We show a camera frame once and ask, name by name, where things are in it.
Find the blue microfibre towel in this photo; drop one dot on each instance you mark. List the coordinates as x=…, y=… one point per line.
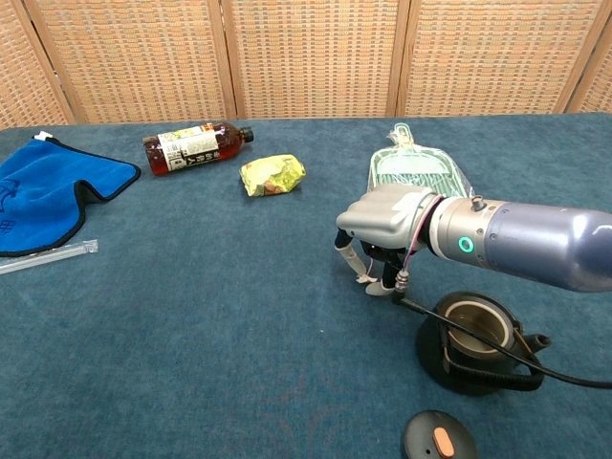
x=43, y=201

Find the light green plastic dustpan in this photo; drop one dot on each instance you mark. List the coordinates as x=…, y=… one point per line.
x=411, y=167

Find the clear wrapped straw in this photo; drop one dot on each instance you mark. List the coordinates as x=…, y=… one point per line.
x=48, y=255

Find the blue carpet table mat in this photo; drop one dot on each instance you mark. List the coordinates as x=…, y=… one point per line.
x=215, y=311

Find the yellow-green snack packet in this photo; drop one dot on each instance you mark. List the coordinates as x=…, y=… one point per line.
x=272, y=174

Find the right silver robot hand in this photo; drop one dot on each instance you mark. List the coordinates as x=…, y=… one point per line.
x=387, y=212

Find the wicker folding screen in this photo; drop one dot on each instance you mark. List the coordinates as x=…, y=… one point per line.
x=311, y=57

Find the dark sauce bottle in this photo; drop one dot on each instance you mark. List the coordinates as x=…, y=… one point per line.
x=191, y=148

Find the black teapot lid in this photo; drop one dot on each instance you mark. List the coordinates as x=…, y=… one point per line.
x=432, y=435

